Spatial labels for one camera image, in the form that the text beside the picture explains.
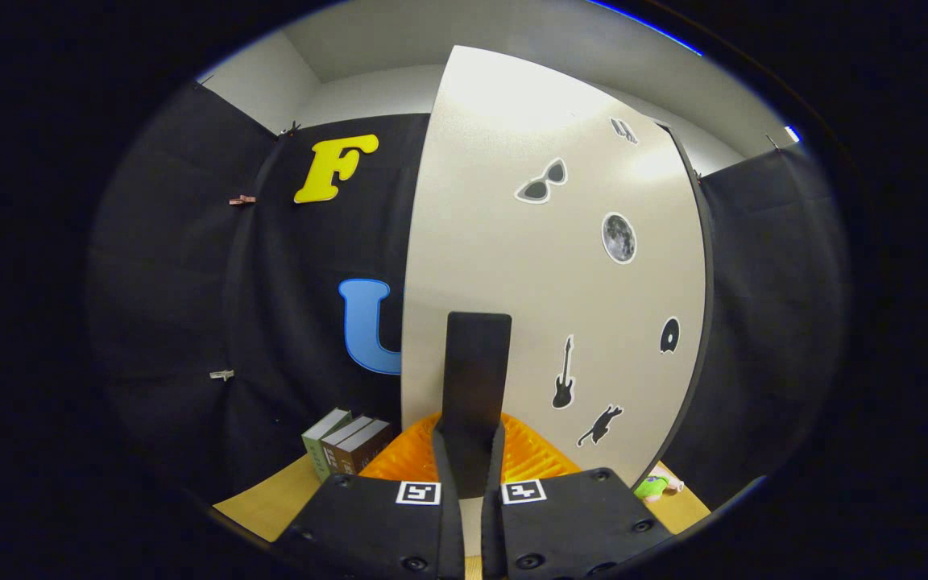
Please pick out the green plush toy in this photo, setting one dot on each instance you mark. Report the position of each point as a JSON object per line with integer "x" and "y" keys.
{"x": 651, "y": 486}

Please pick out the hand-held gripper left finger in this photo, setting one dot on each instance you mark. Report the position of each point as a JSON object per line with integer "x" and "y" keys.
{"x": 452, "y": 532}

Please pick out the small ceiling light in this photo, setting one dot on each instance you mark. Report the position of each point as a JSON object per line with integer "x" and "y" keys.
{"x": 793, "y": 134}

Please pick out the pink clip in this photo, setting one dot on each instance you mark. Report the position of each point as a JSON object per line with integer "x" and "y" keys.
{"x": 242, "y": 200}

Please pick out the green book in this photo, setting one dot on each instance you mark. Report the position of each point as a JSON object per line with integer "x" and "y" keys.
{"x": 315, "y": 455}

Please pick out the black backdrop cloth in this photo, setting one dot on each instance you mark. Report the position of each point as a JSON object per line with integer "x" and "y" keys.
{"x": 174, "y": 282}

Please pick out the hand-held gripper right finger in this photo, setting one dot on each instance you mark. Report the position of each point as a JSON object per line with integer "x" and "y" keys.
{"x": 492, "y": 532}

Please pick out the white clip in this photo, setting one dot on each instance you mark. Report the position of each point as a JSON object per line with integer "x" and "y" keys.
{"x": 221, "y": 375}

